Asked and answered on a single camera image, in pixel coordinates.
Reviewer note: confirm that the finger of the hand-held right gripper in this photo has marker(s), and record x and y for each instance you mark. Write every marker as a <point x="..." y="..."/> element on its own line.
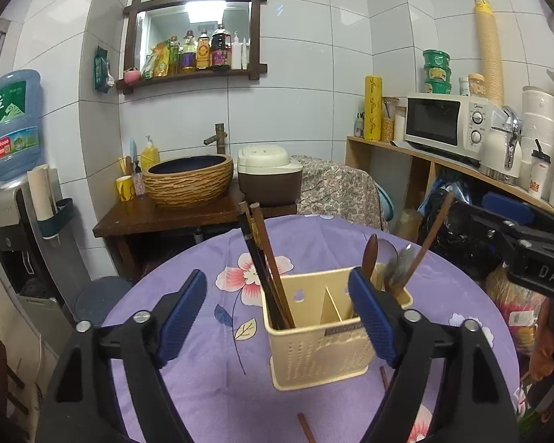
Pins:
<point x="475" y="217"/>
<point x="508" y="205"/>

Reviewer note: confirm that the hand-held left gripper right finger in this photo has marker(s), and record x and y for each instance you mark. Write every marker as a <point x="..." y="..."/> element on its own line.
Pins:
<point x="374" y="318"/>

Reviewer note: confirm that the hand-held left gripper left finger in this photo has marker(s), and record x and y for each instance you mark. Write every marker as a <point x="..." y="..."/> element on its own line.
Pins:
<point x="180" y="318"/>

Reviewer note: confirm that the brown wooden chopstick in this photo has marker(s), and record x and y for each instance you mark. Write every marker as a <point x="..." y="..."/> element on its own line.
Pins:
<point x="425" y="240"/>
<point x="384" y="376"/>
<point x="304" y="427"/>
<point x="273" y="263"/>

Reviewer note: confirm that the metal spoon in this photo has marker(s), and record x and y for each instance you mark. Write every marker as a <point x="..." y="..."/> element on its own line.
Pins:
<point x="399" y="263"/>

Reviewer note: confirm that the brown wooden spoon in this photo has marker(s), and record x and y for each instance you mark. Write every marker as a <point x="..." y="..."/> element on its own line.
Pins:
<point x="370" y="254"/>

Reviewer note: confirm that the cream plastic utensil holder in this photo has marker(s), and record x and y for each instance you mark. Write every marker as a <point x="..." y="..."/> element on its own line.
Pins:
<point x="314" y="350"/>

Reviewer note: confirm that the black chopstick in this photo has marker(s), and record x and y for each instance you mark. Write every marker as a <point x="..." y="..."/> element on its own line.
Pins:
<point x="275" y="295"/>
<point x="259" y="263"/>

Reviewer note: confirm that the person's right hand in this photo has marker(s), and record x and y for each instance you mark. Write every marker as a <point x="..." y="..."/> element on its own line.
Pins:
<point x="547" y="355"/>

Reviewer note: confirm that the black plastic bag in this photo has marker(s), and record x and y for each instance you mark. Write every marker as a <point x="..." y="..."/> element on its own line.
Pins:
<point x="466" y="249"/>

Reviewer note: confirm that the white tumbler with orange print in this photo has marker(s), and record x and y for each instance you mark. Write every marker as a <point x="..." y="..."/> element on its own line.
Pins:
<point x="539" y="175"/>

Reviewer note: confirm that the colourful plastic bag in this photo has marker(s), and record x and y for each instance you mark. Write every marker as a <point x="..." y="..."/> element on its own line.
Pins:
<point x="512" y="304"/>

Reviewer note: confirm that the white electric kettle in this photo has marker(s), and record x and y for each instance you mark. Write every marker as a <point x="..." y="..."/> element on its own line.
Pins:
<point x="496" y="152"/>

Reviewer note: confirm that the purple floral tablecloth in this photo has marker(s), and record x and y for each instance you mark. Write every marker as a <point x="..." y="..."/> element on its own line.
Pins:
<point x="221" y="378"/>

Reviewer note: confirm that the round dark stool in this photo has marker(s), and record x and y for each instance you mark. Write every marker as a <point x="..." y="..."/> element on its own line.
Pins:
<point x="101" y="300"/>

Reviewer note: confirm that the light blue plastic basin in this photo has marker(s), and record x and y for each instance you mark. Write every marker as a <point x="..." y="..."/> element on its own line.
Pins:
<point x="386" y="203"/>

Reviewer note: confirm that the dark wooden counter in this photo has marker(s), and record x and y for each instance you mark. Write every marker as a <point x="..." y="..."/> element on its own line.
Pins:
<point x="166" y="219"/>

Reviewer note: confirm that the white microwave oven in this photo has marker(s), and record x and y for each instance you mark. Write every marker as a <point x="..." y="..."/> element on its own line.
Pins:
<point x="436" y="122"/>

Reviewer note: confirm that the wooden shelf unit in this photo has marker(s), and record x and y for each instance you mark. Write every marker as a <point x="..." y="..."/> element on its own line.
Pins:
<point x="374" y="166"/>

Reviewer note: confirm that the jar with yellow lid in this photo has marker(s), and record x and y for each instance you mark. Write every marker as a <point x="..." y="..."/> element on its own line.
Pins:
<point x="476" y="85"/>

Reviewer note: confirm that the floral patterned cloth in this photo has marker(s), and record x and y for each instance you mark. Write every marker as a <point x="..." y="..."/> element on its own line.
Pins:
<point x="337" y="194"/>

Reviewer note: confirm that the glass jar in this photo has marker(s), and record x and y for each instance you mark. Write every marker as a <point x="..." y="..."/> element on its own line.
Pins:
<point x="388" y="120"/>

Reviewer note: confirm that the green instant noodle bowl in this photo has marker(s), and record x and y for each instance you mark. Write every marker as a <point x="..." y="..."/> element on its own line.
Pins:
<point x="438" y="86"/>
<point x="436" y="57"/>
<point x="437" y="74"/>

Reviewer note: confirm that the woven pattern basin sink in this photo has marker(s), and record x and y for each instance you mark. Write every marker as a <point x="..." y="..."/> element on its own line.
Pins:
<point x="189" y="182"/>

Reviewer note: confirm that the yellow mug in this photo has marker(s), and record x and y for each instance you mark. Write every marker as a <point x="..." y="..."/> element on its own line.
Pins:
<point x="124" y="189"/>

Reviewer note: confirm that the yellow roll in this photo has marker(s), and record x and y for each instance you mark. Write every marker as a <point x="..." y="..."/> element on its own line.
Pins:
<point x="373" y="108"/>

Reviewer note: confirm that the tall stack of paper cups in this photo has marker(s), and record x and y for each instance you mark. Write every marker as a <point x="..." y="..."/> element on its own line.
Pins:
<point x="489" y="50"/>

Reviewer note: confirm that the dark blue cup holder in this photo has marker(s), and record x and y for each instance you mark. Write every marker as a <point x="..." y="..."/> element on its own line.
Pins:
<point x="57" y="221"/>

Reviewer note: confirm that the yellow soap dispenser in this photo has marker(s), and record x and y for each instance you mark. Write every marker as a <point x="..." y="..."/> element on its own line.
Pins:
<point x="150" y="157"/>

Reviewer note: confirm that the brown and cream rice cooker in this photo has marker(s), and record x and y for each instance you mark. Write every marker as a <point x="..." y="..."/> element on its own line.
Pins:
<point x="267" y="175"/>

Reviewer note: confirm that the bamboo style faucet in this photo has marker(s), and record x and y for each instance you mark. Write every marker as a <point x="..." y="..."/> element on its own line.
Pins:
<point x="218" y="140"/>

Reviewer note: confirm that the water dispenser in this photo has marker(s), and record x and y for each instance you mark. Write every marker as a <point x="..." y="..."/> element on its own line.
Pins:
<point x="9" y="249"/>

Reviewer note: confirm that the wooden stool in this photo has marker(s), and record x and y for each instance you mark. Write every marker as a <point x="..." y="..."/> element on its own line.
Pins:
<point x="4" y="378"/>

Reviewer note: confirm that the sleeve of paper cups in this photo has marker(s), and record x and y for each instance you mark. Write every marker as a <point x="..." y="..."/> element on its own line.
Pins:
<point x="40" y="189"/>

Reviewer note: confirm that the pink cup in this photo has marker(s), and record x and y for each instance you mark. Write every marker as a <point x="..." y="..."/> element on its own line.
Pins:
<point x="131" y="75"/>

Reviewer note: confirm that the blue water bottle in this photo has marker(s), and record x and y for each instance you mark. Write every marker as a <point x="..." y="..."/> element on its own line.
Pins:
<point x="14" y="129"/>

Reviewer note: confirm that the yellow seasoning packet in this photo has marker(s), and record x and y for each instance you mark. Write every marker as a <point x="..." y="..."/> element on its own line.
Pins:
<point x="159" y="62"/>

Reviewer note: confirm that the green packet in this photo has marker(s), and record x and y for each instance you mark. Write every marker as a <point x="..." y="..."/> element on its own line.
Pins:
<point x="103" y="69"/>

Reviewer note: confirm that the yellow oil bottle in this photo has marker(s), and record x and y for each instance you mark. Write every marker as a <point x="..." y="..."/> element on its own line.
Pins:
<point x="189" y="55"/>

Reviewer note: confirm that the amber sauce bottle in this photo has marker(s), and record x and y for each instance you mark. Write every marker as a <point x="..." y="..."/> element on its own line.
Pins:
<point x="203" y="53"/>

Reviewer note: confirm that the white bottle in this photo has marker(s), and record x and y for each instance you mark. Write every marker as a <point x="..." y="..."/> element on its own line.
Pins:
<point x="236" y="55"/>

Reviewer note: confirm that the dark soy sauce bottle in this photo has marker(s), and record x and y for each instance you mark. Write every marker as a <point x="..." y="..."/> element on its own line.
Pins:
<point x="220" y="50"/>

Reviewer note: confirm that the dark wooden wall shelf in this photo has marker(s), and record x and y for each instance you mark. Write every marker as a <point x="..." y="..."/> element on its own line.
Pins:
<point x="189" y="78"/>

